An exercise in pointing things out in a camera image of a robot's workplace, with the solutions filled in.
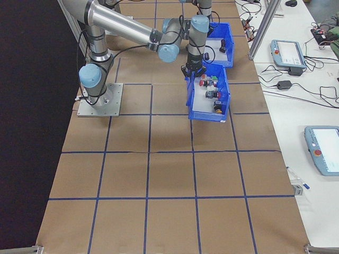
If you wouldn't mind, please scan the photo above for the blue plastic battery bin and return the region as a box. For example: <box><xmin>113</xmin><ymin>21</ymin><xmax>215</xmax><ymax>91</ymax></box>
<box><xmin>203</xmin><ymin>22</ymin><xmax>236</xmax><ymax>69</ymax></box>

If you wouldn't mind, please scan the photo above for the blue plastic button bin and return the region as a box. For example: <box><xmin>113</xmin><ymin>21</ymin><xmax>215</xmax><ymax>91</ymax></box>
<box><xmin>184</xmin><ymin>65</ymin><xmax>230</xmax><ymax>123</ymax></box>

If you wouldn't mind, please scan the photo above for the grey blue teach pendant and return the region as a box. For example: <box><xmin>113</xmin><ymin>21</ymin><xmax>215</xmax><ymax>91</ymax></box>
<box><xmin>304</xmin><ymin>125</ymin><xmax>339</xmax><ymax>177</ymax></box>
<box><xmin>269</xmin><ymin>39</ymin><xmax>308</xmax><ymax>72</ymax></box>

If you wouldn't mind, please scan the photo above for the black electronic device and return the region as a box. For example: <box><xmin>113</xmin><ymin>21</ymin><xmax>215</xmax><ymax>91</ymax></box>
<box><xmin>310</xmin><ymin>28</ymin><xmax>332</xmax><ymax>46</ymax></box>

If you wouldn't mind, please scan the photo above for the person in green jacket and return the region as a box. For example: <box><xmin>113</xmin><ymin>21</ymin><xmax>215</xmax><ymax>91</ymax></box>
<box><xmin>317</xmin><ymin>12</ymin><xmax>339</xmax><ymax>58</ymax></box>

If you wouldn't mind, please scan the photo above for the clear plastic bag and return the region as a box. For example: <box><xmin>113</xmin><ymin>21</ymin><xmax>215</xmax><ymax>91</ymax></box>
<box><xmin>286</xmin><ymin>166</ymin><xmax>301</xmax><ymax>186</ymax></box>

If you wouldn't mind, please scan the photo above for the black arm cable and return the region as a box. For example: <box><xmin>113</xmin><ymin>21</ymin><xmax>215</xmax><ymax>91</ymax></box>
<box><xmin>75</xmin><ymin>14</ymin><xmax>217</xmax><ymax>101</ymax></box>
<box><xmin>210</xmin><ymin>10</ymin><xmax>221</xmax><ymax>26</ymax></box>

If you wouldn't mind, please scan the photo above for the black cable with red plugs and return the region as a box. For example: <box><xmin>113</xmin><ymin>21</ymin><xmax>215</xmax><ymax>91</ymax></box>
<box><xmin>234</xmin><ymin>0</ymin><xmax>265</xmax><ymax>43</ymax></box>

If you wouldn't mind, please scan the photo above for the aluminium profile post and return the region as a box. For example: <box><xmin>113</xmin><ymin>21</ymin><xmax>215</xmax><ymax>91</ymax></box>
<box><xmin>247</xmin><ymin>0</ymin><xmax>282</xmax><ymax>61</ymax></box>

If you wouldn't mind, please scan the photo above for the black looped adapter cable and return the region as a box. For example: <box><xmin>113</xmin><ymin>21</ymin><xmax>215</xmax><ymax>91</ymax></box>
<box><xmin>258</xmin><ymin>65</ymin><xmax>289</xmax><ymax>88</ymax></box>

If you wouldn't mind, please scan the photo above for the long black table cable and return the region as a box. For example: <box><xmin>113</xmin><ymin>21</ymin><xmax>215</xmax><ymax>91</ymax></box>
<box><xmin>261</xmin><ymin>89</ymin><xmax>339</xmax><ymax>108</ymax></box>

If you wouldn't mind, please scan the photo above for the black adapter output cable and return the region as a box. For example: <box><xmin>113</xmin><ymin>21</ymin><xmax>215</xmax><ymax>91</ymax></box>
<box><xmin>291</xmin><ymin>83</ymin><xmax>339</xmax><ymax>108</ymax></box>

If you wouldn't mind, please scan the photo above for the black pendant cable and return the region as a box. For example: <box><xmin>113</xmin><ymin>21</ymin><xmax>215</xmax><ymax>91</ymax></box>
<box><xmin>303</xmin><ymin>39</ymin><xmax>339</xmax><ymax>70</ymax></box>

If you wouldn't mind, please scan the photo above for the black frame cover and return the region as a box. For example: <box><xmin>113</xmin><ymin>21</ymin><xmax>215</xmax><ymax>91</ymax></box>
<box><xmin>0</xmin><ymin>0</ymin><xmax>83</xmax><ymax>249</ymax></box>

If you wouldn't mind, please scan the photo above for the metal corner bracket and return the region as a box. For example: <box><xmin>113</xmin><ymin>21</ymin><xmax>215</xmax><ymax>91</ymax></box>
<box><xmin>0</xmin><ymin>245</ymin><xmax>44</xmax><ymax>254</ymax></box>
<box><xmin>303</xmin><ymin>243</ymin><xmax>339</xmax><ymax>254</ymax></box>

